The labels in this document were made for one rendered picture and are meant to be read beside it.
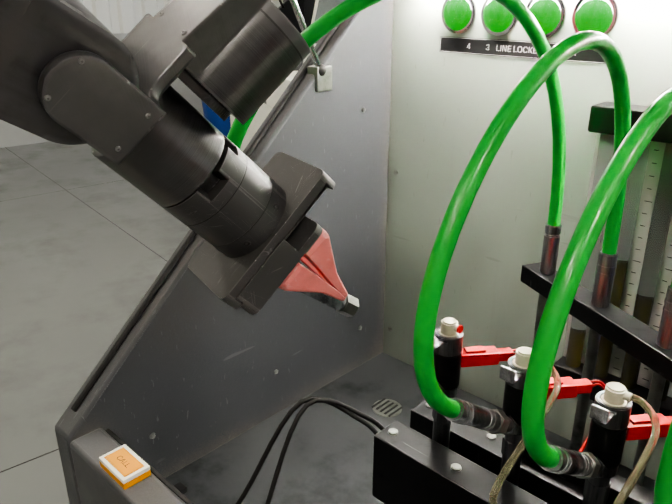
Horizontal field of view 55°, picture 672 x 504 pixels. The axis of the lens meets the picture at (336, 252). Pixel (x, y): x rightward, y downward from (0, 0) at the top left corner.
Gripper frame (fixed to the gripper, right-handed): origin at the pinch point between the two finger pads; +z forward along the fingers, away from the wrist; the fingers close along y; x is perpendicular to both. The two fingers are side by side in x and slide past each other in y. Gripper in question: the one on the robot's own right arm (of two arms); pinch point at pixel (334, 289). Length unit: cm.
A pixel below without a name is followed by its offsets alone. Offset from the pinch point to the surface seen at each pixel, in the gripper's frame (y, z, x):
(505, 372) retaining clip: 3.7, 17.2, -4.2
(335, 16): 18.4, -7.7, 12.7
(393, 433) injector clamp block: -7.2, 23.7, 6.6
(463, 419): -1.7, 12.2, -7.1
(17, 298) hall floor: -88, 85, 288
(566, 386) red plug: 6.3, 23.4, -6.0
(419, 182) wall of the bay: 22, 30, 35
